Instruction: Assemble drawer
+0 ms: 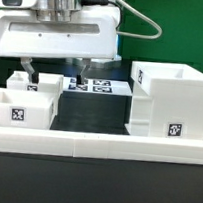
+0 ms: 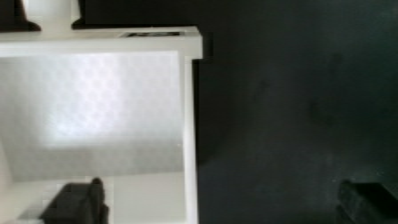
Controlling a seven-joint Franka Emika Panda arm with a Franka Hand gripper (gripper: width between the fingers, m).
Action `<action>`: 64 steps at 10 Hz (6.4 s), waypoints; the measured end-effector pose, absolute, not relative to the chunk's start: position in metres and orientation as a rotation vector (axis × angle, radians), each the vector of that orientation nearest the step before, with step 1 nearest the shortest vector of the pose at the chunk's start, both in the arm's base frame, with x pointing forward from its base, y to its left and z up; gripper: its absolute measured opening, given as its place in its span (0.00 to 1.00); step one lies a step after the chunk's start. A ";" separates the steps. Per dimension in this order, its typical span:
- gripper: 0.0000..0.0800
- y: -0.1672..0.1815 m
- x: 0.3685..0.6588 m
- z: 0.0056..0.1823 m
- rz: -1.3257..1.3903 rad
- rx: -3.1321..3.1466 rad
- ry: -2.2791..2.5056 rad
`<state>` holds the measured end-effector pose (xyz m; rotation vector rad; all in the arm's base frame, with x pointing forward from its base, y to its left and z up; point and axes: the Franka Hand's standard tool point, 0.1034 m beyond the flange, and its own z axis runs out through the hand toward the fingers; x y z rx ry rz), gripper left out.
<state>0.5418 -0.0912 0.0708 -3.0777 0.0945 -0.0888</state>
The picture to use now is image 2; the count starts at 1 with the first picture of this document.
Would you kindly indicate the white drawer cabinet box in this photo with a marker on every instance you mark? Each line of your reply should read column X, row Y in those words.
column 97, row 121

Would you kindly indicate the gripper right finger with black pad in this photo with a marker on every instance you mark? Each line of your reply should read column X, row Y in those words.
column 367, row 203

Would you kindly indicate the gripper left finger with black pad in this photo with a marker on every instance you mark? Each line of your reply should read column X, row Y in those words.
column 77, row 206

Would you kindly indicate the white boundary frame wall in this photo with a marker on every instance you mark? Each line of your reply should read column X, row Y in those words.
column 53, row 13

